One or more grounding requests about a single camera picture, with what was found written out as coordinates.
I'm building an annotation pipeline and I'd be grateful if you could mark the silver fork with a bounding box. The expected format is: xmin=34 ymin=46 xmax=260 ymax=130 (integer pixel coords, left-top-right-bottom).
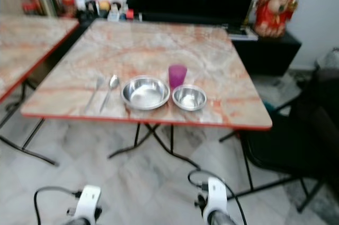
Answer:
xmin=85 ymin=77 xmax=104 ymax=113

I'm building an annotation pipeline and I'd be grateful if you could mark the silver spoon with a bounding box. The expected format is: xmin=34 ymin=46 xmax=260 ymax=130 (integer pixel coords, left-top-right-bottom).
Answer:
xmin=100 ymin=75 xmax=120 ymax=113

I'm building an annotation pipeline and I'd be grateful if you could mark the yellow-lid jar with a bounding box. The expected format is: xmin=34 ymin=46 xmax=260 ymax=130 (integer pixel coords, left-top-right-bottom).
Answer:
xmin=98 ymin=1 xmax=111 ymax=16

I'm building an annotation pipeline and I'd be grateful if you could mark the large steel bowl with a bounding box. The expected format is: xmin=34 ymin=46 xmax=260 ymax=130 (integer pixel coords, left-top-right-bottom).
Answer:
xmin=121 ymin=76 xmax=171 ymax=111

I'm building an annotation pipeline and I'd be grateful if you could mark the purple plastic cup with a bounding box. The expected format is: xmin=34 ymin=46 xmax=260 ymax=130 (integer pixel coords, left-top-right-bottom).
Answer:
xmin=168 ymin=64 xmax=188 ymax=89

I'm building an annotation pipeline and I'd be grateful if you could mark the small steel bowl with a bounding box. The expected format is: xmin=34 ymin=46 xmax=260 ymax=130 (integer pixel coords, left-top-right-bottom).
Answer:
xmin=172 ymin=84 xmax=208 ymax=112

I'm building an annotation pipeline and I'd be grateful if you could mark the grey flat box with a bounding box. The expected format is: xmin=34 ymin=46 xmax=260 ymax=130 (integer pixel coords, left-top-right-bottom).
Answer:
xmin=230 ymin=26 xmax=259 ymax=40

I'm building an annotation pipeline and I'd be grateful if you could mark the red and gold statue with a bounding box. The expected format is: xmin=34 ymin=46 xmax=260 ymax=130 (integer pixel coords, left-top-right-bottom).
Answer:
xmin=253 ymin=0 xmax=301 ymax=38

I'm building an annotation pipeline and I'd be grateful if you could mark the black chair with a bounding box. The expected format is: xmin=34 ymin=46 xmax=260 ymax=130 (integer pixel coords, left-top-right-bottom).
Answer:
xmin=220 ymin=50 xmax=339 ymax=212

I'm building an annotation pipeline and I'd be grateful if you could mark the black metal table frame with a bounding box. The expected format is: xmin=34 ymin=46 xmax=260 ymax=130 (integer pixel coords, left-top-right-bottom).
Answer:
xmin=0 ymin=85 xmax=59 ymax=166
xmin=109 ymin=123 xmax=255 ymax=191

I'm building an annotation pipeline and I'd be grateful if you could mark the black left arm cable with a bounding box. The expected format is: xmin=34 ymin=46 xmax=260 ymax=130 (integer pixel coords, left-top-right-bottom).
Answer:
xmin=33 ymin=186 xmax=83 ymax=225

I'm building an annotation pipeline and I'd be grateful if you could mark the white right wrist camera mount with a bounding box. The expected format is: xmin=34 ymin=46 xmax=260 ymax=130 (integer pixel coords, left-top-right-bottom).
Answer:
xmin=204 ymin=177 xmax=228 ymax=220

